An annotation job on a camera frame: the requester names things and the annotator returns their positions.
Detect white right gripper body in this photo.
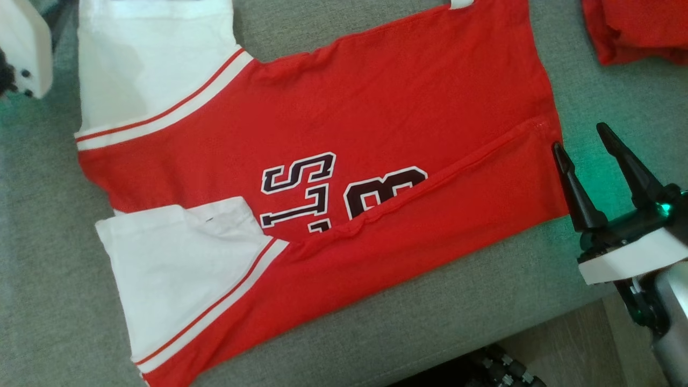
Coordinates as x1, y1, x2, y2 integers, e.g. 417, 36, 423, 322
577, 184, 688, 329

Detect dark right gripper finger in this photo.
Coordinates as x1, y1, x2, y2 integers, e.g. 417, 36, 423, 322
553, 142, 609, 233
596, 122, 668, 210

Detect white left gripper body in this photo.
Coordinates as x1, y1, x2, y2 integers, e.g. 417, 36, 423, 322
0, 0, 54, 99

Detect red garment with white bands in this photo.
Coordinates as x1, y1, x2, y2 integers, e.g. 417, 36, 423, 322
582, 0, 688, 67

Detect red lettered jersey white sleeves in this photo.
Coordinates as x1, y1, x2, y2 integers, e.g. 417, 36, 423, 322
74, 0, 570, 387

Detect large grey sofa seat cushion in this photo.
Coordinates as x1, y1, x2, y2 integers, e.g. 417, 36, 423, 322
0, 0, 688, 387

